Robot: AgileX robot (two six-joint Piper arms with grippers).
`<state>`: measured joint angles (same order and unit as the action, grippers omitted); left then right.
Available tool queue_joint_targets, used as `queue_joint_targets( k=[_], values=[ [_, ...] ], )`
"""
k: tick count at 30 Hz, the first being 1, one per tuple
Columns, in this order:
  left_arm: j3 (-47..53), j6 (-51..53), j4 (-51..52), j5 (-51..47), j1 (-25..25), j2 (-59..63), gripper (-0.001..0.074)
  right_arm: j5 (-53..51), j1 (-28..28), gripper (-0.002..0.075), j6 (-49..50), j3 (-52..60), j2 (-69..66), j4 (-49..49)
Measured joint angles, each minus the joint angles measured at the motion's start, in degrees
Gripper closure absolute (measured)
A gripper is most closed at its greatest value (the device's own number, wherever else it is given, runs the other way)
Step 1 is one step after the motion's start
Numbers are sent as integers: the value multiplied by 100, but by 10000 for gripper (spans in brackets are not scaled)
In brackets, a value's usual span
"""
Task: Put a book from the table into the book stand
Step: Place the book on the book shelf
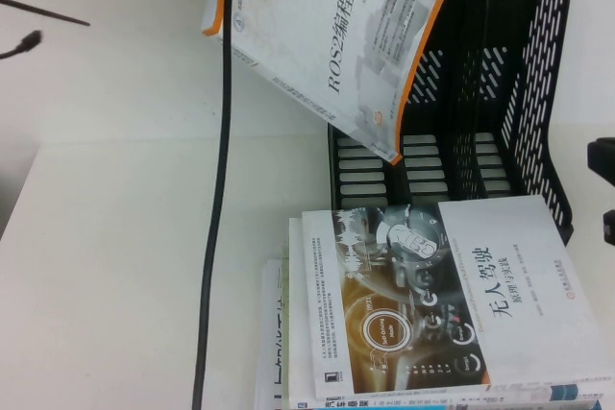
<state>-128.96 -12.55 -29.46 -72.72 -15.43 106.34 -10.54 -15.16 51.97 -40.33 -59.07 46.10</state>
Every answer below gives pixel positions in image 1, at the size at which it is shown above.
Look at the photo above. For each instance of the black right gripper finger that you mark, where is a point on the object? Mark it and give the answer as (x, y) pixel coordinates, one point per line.
(610, 227)
(604, 160)

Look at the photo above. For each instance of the white orange ROS2 book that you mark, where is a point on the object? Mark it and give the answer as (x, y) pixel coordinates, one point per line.
(312, 45)

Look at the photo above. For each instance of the white book with dashboard photo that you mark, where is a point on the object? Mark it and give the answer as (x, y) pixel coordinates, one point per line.
(504, 285)

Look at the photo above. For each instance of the black perforated plastic book stand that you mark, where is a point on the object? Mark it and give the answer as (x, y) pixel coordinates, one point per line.
(456, 165)

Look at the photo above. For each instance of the white book with blue-marked spine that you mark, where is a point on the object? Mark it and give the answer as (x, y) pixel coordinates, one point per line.
(300, 309)

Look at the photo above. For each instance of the white book large black characters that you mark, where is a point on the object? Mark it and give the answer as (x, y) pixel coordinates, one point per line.
(269, 333)

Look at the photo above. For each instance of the black zip tie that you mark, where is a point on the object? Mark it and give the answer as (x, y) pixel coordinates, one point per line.
(48, 12)
(31, 41)

